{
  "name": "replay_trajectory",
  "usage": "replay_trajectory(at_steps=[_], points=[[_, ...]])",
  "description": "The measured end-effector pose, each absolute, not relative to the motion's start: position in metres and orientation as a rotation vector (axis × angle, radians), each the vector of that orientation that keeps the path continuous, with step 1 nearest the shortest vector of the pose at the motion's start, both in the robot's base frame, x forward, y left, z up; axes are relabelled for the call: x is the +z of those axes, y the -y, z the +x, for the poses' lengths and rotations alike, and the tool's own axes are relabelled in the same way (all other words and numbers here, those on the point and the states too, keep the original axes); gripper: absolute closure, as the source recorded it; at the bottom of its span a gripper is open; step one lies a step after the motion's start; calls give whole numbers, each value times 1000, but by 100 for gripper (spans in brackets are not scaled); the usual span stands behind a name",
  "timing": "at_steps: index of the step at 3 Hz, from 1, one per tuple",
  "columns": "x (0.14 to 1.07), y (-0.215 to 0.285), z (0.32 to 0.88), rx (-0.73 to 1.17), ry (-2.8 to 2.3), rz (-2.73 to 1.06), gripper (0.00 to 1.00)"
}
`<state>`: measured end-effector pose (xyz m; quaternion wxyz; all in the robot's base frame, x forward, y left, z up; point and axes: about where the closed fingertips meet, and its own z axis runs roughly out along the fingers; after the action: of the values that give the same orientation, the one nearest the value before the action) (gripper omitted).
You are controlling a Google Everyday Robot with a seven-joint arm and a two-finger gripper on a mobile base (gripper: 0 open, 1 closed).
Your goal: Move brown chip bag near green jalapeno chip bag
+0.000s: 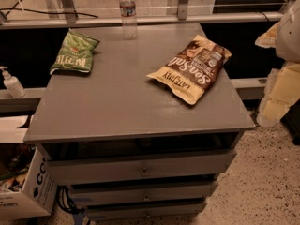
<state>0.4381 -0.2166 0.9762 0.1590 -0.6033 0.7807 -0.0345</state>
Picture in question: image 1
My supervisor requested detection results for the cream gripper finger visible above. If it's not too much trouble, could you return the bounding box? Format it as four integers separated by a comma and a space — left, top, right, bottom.
255, 22, 279, 49
257, 62, 300, 127

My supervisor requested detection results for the brown sea salt chip bag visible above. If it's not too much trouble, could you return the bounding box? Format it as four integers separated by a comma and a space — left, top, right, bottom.
148, 35, 232, 105

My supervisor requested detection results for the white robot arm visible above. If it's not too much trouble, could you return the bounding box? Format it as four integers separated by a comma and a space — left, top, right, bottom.
255, 0, 300, 127

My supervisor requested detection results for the green jalapeno chip bag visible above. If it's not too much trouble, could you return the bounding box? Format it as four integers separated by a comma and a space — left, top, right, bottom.
50, 29, 100, 74

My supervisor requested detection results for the clear plastic water bottle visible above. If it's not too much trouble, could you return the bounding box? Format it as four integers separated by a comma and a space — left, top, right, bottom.
119, 0, 138, 39

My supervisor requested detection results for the white pump dispenser bottle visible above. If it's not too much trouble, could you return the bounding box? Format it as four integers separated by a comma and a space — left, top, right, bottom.
0, 66, 25, 98

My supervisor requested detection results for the white cardboard box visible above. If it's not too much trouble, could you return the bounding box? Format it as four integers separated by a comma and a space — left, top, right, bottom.
0, 116, 57, 221

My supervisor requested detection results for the metal railing frame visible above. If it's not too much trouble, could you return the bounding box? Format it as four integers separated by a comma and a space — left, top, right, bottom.
0, 0, 295, 29

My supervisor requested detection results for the black cable bundle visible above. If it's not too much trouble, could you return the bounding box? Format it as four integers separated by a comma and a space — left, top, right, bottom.
55, 186, 83, 216

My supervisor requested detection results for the black cable on floor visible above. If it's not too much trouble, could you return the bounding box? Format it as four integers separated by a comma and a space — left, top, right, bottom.
0, 0, 99, 19

